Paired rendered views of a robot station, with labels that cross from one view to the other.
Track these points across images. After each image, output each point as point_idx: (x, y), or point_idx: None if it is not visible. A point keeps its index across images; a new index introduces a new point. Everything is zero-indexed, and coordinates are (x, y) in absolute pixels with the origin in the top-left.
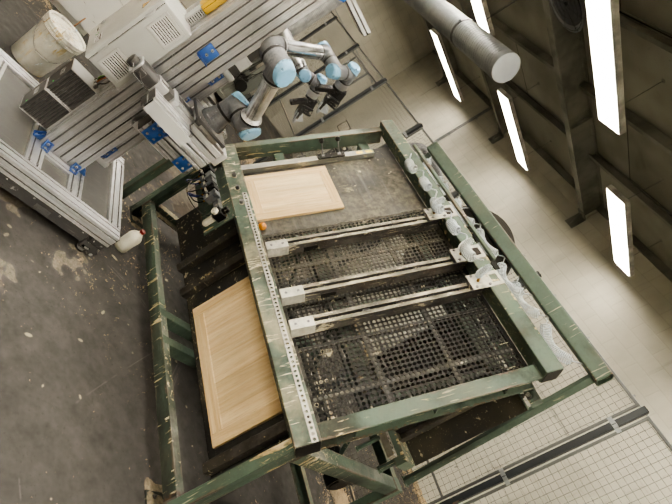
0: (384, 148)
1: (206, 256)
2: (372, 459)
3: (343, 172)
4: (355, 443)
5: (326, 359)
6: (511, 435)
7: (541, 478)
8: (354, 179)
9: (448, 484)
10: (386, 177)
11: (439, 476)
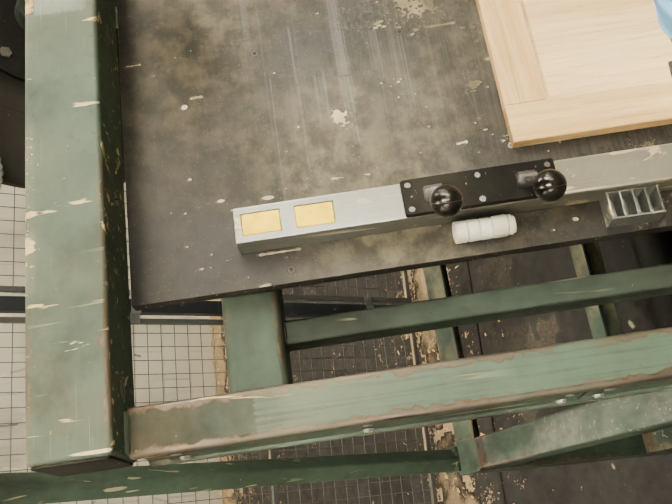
0: (155, 293)
1: None
2: (306, 300)
3: (420, 111)
4: (339, 295)
5: (371, 496)
6: (11, 364)
7: (2, 276)
8: (375, 62)
9: (162, 334)
10: (218, 70)
11: (172, 352)
